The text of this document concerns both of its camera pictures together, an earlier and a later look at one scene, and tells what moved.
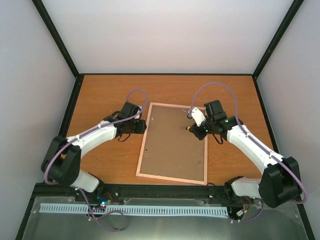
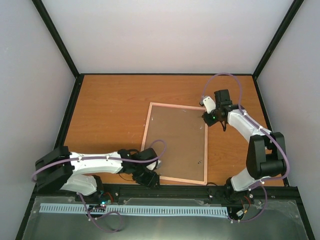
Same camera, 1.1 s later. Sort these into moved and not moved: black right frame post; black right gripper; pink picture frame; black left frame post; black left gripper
Moved: black right gripper; black left gripper
Not moved: black left frame post; black right frame post; pink picture frame
